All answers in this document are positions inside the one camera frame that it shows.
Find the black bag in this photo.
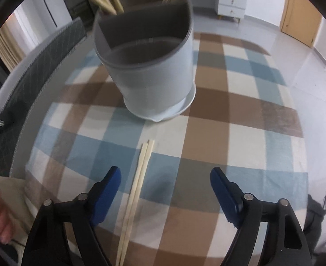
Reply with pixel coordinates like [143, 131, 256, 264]
[303, 177, 326, 244]

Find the beige curtain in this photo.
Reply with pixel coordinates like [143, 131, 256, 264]
[0, 25, 25, 70]

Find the white drawer cabinet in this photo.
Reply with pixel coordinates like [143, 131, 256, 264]
[214, 0, 248, 23]

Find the dark cabinet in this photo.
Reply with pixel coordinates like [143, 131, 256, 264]
[56, 0, 98, 25]

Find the white cabinet with black handle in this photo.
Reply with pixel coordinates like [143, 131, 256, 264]
[15, 0, 72, 59]

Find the checked tablecloth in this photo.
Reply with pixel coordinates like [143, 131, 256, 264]
[25, 32, 310, 266]

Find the white utensil holder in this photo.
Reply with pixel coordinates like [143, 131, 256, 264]
[93, 0, 197, 122]

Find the wooden door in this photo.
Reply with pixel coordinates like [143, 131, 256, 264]
[279, 0, 322, 47]

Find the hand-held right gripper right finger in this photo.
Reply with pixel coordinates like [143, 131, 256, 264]
[210, 167, 312, 266]

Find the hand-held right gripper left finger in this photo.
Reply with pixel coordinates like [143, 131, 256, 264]
[21, 166, 122, 266]

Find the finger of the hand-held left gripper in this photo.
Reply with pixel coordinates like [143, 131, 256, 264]
[0, 110, 15, 142]

